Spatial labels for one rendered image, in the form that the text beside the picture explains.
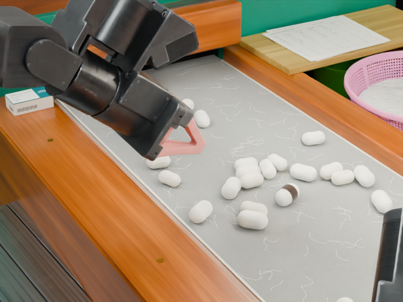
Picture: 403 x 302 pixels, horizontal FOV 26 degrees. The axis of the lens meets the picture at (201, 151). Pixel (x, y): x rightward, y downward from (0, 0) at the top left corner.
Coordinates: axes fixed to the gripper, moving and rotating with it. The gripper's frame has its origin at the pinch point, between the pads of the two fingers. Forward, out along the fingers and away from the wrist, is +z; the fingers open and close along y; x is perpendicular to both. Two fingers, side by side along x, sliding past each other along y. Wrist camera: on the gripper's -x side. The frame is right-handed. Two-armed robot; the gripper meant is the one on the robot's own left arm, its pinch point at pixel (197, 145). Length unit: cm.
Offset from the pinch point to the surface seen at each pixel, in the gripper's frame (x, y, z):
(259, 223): 3.9, -3.9, 11.3
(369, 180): -7.2, -2.9, 24.6
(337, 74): -19, 30, 42
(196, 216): 7.5, 1.1, 7.0
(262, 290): 8.6, -13.0, 7.9
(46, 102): 9.4, 34.8, 1.6
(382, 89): -20, 20, 43
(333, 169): -5.9, 1.4, 22.7
